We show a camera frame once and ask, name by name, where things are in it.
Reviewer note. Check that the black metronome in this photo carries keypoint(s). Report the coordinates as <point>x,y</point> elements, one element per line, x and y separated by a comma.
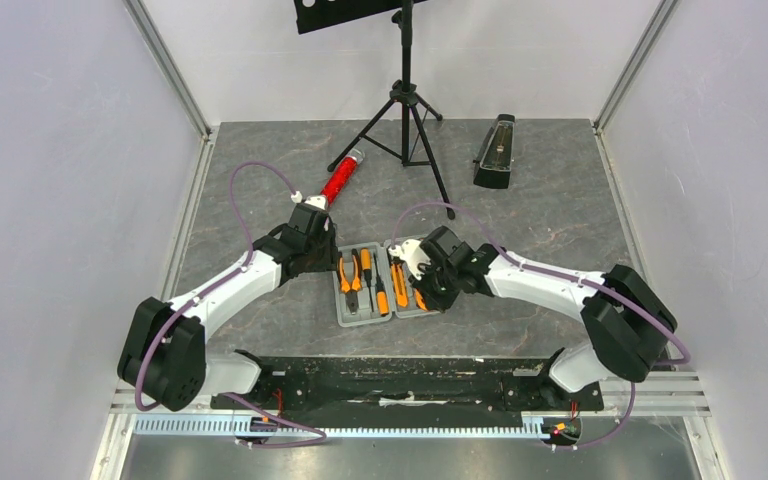
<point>493,164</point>

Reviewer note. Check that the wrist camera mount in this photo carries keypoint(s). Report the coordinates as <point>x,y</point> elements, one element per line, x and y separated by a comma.
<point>312,202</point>
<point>412,255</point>

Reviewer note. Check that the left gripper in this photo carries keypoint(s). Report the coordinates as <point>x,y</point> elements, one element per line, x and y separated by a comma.
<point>329,259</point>

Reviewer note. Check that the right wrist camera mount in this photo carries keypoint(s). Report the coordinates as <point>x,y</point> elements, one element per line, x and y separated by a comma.
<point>412,255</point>

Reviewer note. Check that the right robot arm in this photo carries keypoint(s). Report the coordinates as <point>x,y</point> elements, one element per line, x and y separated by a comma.
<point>628,327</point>

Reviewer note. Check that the grey plastic tool case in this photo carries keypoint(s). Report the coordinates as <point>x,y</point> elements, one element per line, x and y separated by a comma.
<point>365,316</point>

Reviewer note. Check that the orange handled pliers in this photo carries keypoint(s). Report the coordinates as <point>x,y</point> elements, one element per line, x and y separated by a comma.
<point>350,284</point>

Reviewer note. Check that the red glitter tube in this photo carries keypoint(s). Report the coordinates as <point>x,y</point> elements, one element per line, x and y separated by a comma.
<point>341,175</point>

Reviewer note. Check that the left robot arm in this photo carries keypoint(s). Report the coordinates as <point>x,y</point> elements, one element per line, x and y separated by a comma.
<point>164,356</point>

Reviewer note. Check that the orange handled screwdriver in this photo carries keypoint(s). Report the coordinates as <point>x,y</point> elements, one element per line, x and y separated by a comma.
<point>366,265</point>
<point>382,302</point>

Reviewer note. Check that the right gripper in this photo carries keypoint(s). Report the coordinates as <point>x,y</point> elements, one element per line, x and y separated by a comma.
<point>428,282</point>

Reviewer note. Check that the black tripod stand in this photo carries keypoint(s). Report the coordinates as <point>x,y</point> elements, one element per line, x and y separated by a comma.
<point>404,93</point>

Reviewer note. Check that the orange tape measure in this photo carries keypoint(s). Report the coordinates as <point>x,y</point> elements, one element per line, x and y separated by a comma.
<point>419,300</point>

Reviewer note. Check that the black perforated stand plate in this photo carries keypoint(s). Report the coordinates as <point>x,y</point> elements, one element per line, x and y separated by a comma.
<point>321,14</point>

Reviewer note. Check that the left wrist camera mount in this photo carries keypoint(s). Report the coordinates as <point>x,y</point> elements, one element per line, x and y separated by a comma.
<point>312,202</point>

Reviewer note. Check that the orange black utility knife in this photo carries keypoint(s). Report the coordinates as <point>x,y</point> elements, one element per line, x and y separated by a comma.
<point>399,283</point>

